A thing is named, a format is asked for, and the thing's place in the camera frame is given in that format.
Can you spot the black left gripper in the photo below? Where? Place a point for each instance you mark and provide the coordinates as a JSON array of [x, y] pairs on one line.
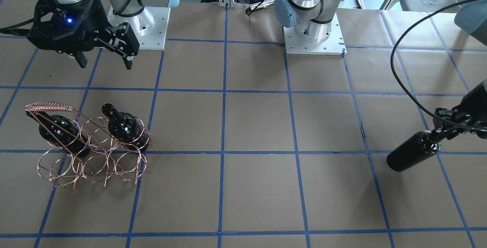
[[473, 115]]

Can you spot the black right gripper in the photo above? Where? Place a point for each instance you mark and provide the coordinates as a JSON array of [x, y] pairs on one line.
[[95, 15]]

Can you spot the dark wine bottle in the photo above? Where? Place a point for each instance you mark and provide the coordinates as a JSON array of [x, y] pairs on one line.
[[62, 133], [414, 150], [125, 128]]

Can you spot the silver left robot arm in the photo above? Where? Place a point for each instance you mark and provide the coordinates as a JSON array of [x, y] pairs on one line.
[[314, 17]]

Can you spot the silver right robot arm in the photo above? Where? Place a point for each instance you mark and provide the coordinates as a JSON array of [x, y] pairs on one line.
[[77, 26]]

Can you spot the dark wine bottle in basket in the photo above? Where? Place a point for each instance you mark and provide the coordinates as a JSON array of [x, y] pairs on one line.
[[125, 128]]

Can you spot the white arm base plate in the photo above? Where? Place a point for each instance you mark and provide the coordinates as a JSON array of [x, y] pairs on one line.
[[150, 26], [314, 38]]

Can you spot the dark wine bottle under handle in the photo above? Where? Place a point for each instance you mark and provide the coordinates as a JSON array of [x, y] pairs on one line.
[[62, 133]]

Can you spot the copper wire wine basket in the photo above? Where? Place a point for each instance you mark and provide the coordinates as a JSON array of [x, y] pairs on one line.
[[107, 158]]

